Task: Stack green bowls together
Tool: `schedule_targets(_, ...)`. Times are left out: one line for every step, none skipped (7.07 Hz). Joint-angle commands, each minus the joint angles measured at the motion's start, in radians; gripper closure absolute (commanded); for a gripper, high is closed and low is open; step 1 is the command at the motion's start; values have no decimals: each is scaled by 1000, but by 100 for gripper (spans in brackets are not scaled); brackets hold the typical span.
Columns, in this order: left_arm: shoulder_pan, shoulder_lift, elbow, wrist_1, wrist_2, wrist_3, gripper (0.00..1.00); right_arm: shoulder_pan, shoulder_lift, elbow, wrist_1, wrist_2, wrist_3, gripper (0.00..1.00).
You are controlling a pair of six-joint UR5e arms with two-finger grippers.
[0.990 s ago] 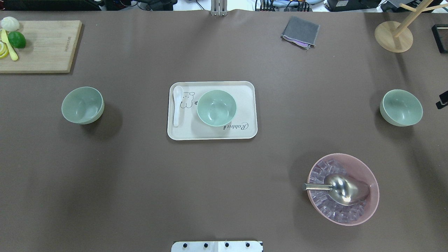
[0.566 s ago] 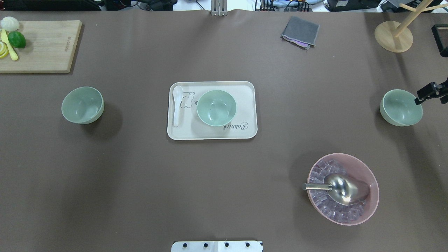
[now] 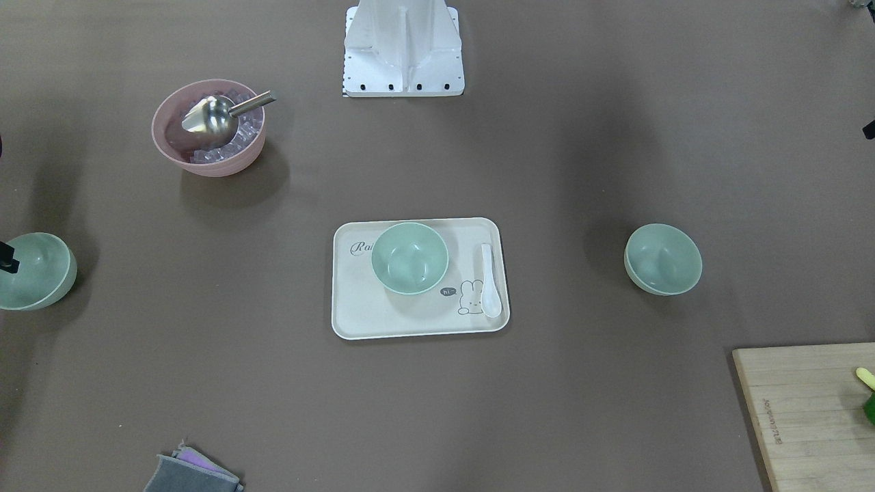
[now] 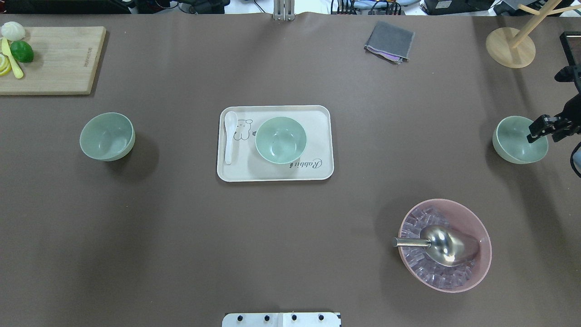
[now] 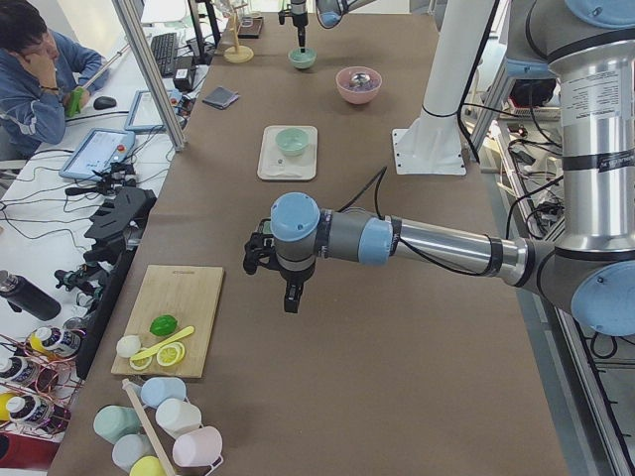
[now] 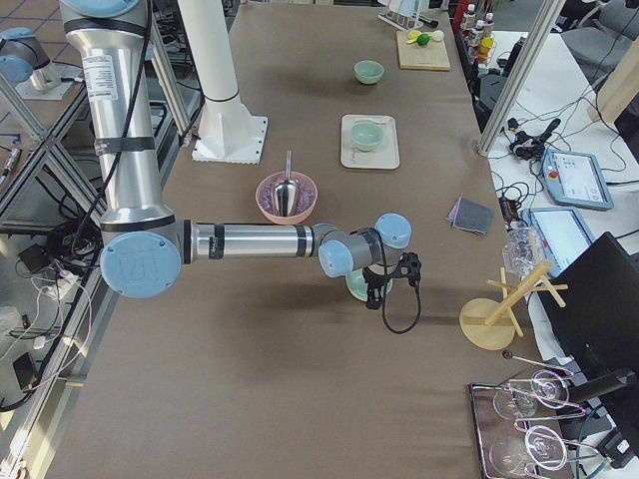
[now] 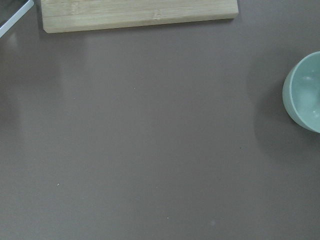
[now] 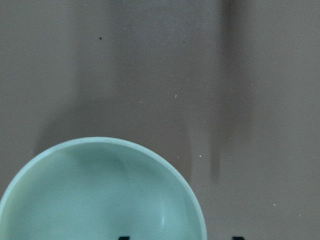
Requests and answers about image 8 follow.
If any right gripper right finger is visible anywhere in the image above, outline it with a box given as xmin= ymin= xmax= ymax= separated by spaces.
xmin=232 ymin=236 xmax=245 ymax=240

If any green bowl robot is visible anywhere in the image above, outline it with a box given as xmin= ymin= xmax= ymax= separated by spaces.
xmin=0 ymin=137 xmax=208 ymax=240

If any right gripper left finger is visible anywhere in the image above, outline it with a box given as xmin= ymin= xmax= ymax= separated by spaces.
xmin=118 ymin=236 xmax=130 ymax=240

